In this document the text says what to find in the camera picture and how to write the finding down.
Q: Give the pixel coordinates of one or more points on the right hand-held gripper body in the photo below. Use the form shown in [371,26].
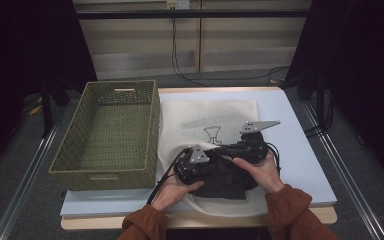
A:
[255,150]

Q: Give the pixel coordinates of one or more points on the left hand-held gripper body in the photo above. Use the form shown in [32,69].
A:
[188,170]

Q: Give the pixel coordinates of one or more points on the black garment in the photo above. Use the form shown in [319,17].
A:
[223,183]

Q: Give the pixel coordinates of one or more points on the white mesh laundry bag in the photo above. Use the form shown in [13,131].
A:
[186,120]

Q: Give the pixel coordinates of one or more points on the green woven basket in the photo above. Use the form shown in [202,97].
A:
[113,143]

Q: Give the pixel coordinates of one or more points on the person's right hand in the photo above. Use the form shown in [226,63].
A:
[263,173]

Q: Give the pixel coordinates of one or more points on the person's left hand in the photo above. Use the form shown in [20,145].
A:
[175,195]

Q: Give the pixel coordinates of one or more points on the light blue table mat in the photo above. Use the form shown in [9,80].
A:
[296,133]

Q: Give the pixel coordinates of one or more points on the black metal stand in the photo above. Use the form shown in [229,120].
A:
[46,106]
[320,100]

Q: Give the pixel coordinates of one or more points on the black horizontal bar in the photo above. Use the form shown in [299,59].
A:
[193,13]

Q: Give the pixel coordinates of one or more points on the dark curtain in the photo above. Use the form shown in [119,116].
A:
[366,66]
[20,50]

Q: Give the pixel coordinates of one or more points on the metal floor rail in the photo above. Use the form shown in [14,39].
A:
[353,186]
[23,186]

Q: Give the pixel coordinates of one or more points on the white wall socket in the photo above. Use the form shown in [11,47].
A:
[178,4]

